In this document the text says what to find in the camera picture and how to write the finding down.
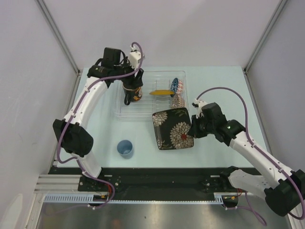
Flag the black skull mug red inside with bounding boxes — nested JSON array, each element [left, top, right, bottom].
[[122, 84, 142, 105]]

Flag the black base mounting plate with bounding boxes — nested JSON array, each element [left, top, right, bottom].
[[47, 167, 279, 194]]

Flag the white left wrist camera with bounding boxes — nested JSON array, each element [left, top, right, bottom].
[[128, 47, 145, 70]]

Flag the yellow round plate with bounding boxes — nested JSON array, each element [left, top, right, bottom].
[[149, 90, 175, 95]]

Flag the white wire dish rack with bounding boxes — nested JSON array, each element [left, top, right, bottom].
[[113, 71, 189, 120]]

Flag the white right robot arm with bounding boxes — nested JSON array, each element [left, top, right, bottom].
[[188, 100, 305, 217]]

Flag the aluminium frame rail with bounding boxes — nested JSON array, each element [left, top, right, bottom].
[[35, 0, 80, 75]]

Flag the brown lattice pattern bowl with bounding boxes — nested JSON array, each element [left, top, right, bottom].
[[171, 94, 185, 109]]

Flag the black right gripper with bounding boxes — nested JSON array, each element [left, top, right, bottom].
[[188, 113, 215, 138]]

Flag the blue triangle pattern bowl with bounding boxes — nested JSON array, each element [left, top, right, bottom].
[[170, 78, 184, 94]]

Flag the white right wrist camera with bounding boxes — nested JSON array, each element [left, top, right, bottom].
[[192, 99, 208, 119]]

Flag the black yellow square plate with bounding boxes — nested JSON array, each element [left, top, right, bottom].
[[152, 107, 194, 150]]

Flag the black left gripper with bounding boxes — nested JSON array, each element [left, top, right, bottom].
[[113, 57, 143, 90]]

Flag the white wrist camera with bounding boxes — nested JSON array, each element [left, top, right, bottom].
[[192, 99, 208, 119], [128, 47, 145, 70]]

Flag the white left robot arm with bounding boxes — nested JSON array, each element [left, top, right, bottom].
[[52, 42, 145, 191]]

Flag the white slotted cable duct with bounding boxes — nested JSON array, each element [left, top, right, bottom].
[[44, 193, 111, 203]]

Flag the light blue cup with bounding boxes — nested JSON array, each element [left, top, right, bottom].
[[117, 140, 133, 159]]

